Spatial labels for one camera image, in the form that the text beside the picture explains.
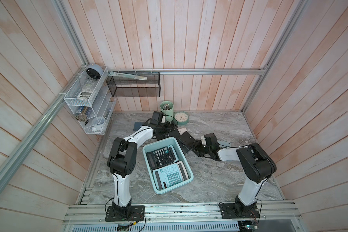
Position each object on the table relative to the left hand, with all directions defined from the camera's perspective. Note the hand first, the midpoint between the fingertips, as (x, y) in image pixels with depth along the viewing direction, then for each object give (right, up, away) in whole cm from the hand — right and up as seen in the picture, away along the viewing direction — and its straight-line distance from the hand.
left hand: (172, 129), depth 96 cm
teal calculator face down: (+38, -10, +5) cm, 39 cm away
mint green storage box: (-4, -20, -15) cm, 25 cm away
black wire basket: (-38, +32, +10) cm, 51 cm away
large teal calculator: (-1, -25, -19) cm, 31 cm away
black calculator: (-7, -16, -11) cm, 21 cm away
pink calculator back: (+7, -1, +8) cm, 11 cm away
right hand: (+11, -11, +1) cm, 16 cm away
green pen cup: (-4, +16, +4) cm, 17 cm away
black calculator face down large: (+1, -2, -10) cm, 10 cm away
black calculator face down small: (+9, -8, 0) cm, 12 cm away
